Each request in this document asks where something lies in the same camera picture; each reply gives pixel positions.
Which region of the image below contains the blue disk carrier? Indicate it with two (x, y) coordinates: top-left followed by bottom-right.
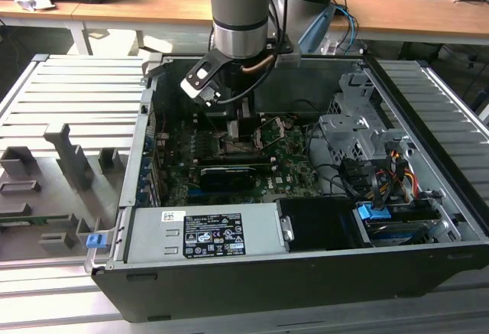
(356, 203), (393, 222)

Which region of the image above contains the black RAM slot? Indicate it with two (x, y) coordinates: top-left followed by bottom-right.
(202, 109), (265, 131)
(196, 153), (270, 167)

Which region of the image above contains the black graphics card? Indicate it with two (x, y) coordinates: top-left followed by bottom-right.
(199, 164), (257, 193)

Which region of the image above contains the black open PC case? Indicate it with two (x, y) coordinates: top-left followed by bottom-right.
(91, 53), (489, 323)

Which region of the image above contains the silver CPU plate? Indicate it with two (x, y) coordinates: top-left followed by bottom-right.
(224, 139), (254, 154)

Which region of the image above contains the coloured wire bundle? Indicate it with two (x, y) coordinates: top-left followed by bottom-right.
(366, 149), (421, 202)

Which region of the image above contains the green RAM stick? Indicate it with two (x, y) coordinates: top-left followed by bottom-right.
(0, 214), (72, 225)

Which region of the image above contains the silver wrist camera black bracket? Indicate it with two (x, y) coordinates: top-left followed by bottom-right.
(180, 51), (223, 108)

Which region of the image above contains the blue plastic latch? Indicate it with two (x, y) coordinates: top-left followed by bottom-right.
(86, 233), (108, 251)

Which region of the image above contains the black wire plug cluster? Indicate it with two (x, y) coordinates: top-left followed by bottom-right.
(341, 157), (374, 193)

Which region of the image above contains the thin wire locking lever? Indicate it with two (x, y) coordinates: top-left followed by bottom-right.
(206, 113), (222, 137)

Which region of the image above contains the green motherboard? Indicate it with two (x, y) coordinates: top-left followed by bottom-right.
(156, 92), (322, 207)

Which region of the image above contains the black wire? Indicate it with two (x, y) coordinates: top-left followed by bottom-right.
(291, 98), (322, 116)
(305, 123), (362, 199)

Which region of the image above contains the grey power supply unit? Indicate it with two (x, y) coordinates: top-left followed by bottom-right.
(125, 203), (288, 265)

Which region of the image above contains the silver metal disk bay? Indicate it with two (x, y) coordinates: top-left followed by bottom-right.
(318, 72), (418, 167)

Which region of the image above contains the disk drive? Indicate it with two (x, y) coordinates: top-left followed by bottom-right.
(361, 217), (441, 246)

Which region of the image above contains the blue cable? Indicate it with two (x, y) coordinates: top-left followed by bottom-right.
(335, 4), (359, 51)

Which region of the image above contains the grey parts rack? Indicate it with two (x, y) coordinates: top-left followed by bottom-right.
(0, 122), (129, 263)

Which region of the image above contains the wooden desk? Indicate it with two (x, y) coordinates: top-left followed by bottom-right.
(71, 0), (489, 47)
(0, 0), (89, 57)

